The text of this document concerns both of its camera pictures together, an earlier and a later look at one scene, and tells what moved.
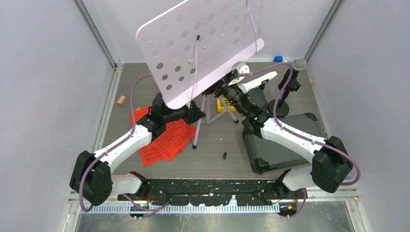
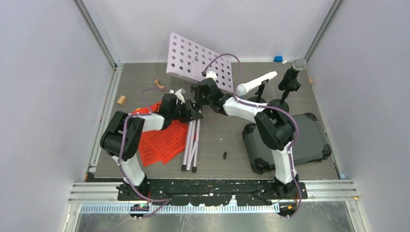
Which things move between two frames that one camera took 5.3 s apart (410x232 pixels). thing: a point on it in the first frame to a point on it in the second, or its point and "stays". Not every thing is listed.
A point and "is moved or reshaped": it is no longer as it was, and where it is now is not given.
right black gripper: (219, 86) to (198, 96)
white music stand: (197, 47) is moved or reshaped
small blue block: (278, 59) stays
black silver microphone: (299, 64) stays
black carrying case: (263, 154) stays
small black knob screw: (224, 155) stays
